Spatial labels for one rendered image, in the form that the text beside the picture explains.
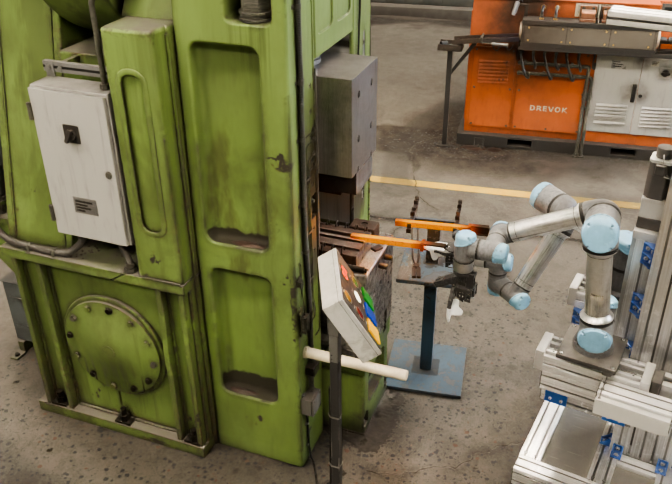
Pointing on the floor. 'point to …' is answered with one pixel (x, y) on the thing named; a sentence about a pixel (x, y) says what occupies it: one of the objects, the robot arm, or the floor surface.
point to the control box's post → (335, 407)
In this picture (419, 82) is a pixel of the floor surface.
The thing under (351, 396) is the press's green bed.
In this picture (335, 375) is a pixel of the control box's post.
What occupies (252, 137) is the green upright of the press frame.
